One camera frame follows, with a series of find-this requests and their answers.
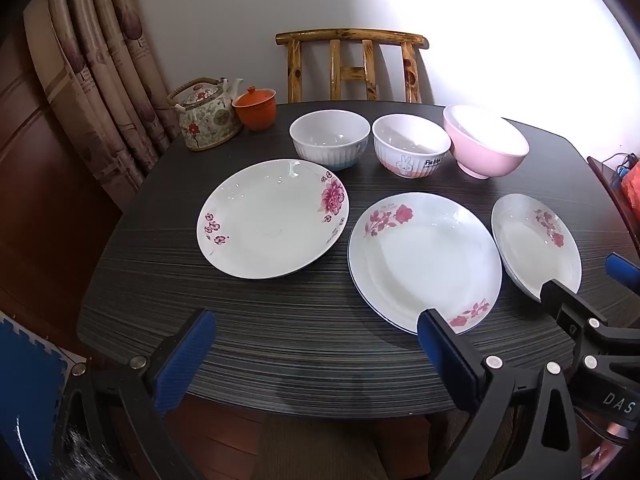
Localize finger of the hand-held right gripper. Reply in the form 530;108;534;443
605;252;640;288
540;279;621;348

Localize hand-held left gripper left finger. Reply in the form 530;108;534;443
52;307;218;480

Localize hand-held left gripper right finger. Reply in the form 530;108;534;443
416;308;583;480

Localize small white plate red flowers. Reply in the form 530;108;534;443
491;193;583;303

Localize blue-rimmed white plate red roses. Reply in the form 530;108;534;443
348;192;503;336

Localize large white plate pink peony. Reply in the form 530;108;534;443
196;159;349;280

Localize pink bowl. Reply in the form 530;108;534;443
443;104;530;180

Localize white ribbed bowl rabbit print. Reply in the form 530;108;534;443
372;114;452;179

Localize white ribbed bowl blue print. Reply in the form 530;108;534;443
289;109;371;171

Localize orange cloth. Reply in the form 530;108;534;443
621;164;640;203

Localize floral ceramic teapot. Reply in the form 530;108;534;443
166;77;246;152

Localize orange lidded cup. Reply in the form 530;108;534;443
231;86;277;132

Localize beige patterned curtain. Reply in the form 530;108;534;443
22;0;181;211

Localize light wooden chair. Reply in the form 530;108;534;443
275;28;430;105

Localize person's olive corduroy pants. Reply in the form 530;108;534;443
257;412;376;480

